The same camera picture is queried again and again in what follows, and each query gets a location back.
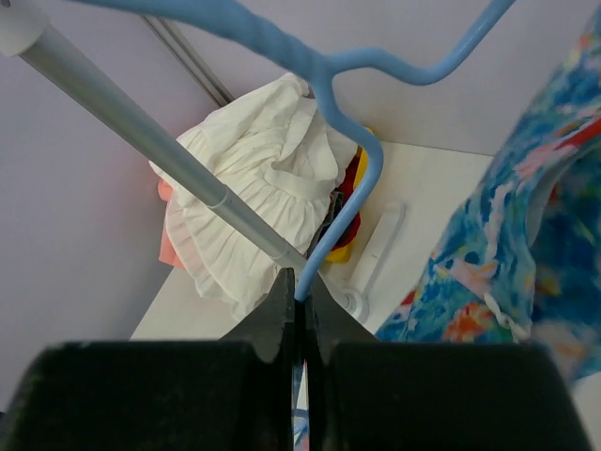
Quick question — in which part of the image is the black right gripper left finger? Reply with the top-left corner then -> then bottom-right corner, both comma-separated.
1,269 -> 295,450

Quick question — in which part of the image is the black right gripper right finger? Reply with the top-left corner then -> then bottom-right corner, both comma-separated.
304,279 -> 591,450

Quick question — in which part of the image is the salmon pink skirt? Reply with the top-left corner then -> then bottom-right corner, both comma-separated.
157,179 -> 184,270

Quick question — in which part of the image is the white pleated skirt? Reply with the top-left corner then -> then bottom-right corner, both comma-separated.
153,73 -> 358,319

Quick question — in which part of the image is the blue hanger floral skirt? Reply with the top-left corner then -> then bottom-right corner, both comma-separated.
65,0 -> 520,443

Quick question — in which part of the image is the grey skirt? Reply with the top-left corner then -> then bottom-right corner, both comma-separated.
304,190 -> 346,259

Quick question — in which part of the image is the yellow plastic bin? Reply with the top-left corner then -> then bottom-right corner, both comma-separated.
324,124 -> 377,264

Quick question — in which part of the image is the red cloth garment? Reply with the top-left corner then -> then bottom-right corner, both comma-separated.
333,156 -> 361,250

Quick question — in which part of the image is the silver white clothes rack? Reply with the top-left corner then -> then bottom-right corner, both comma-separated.
0,0 -> 408,325

